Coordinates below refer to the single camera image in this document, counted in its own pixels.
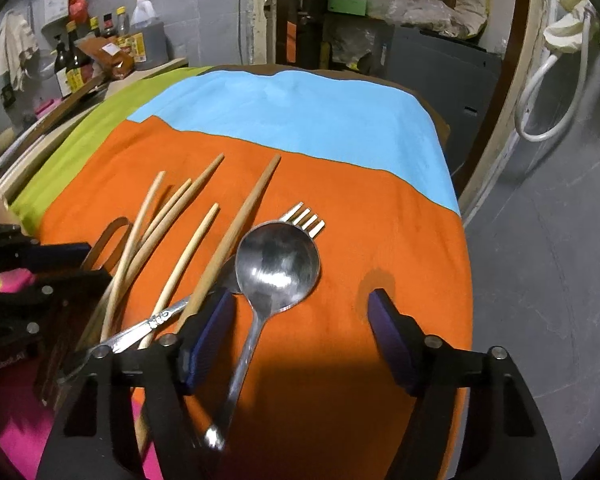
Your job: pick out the large clear plastic jug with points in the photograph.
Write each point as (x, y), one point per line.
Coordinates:
(142, 15)

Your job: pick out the white wall box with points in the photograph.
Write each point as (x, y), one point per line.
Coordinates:
(55, 5)

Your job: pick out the white hanging towel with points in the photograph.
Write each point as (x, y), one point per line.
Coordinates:
(15, 45)

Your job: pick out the pink soap box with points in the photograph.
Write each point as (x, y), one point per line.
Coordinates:
(46, 108)

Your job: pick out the pale rubber gloves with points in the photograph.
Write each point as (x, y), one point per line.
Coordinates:
(575, 30)

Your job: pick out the grey cabinet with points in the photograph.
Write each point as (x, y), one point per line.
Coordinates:
(445, 75)

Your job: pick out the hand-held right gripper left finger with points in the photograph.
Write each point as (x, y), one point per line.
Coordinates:
(210, 340)

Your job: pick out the metal fork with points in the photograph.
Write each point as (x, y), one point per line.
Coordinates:
(305, 217)

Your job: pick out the clear plastic bag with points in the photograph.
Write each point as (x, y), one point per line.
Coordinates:
(420, 10)

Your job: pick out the multicoloured table cloth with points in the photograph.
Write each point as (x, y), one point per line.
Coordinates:
(305, 110)

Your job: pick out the dark wine bottle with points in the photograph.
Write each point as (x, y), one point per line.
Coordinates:
(61, 65)

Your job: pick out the wooden cutting board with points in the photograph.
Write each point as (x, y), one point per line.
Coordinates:
(75, 102)

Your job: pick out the small sauce bottle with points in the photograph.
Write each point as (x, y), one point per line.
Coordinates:
(94, 27)
(109, 26)
(123, 22)

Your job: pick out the green box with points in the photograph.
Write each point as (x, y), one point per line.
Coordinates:
(347, 5)

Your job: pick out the large metal spoon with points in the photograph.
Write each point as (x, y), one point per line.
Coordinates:
(277, 265)

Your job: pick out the wooden chopstick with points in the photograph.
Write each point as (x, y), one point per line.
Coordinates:
(190, 255)
(207, 175)
(250, 210)
(177, 197)
(145, 210)

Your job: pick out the brown packet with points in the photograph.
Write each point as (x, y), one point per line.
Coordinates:
(112, 57)

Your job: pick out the red plastic bag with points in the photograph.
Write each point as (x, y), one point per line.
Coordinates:
(77, 5)

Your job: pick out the dark bottle yellow label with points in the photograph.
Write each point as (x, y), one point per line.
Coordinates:
(76, 60)

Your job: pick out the wooden door frame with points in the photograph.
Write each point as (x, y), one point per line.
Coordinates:
(510, 85)

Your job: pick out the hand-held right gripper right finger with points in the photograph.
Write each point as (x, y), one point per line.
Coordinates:
(387, 332)

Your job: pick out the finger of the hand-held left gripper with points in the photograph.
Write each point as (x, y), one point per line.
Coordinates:
(55, 292)
(55, 255)

